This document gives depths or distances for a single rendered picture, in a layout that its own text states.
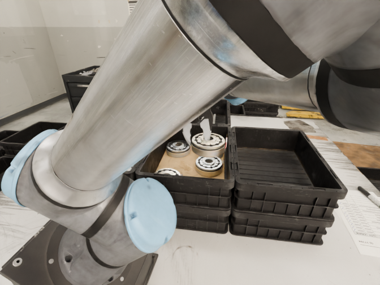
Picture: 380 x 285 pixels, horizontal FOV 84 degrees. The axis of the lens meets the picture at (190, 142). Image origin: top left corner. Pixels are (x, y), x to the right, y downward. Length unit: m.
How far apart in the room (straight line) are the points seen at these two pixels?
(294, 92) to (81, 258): 0.44
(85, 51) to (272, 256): 4.53
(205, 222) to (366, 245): 0.52
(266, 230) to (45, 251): 0.59
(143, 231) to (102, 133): 0.20
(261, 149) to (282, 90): 0.75
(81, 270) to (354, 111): 0.47
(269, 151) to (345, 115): 0.81
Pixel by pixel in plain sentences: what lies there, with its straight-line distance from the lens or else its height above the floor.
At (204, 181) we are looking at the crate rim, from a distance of 0.62.
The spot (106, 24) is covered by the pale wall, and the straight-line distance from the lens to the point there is 4.52.
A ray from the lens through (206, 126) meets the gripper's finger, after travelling 0.63.
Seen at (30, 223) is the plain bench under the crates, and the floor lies 0.70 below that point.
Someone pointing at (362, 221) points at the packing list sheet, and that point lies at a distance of 1.02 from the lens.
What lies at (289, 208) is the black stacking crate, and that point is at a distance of 0.72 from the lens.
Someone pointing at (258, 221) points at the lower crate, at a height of 0.78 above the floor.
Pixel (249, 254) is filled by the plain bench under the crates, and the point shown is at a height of 0.70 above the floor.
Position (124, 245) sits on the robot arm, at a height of 1.01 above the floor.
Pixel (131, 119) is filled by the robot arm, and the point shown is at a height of 1.26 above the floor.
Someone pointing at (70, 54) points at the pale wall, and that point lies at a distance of 4.97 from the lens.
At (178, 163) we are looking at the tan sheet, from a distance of 0.87.
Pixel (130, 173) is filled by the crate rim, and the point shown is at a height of 0.93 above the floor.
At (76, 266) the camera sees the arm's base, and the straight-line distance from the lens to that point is 0.50.
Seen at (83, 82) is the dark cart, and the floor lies 0.83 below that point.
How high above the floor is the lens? 1.31
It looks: 28 degrees down
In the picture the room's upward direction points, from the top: straight up
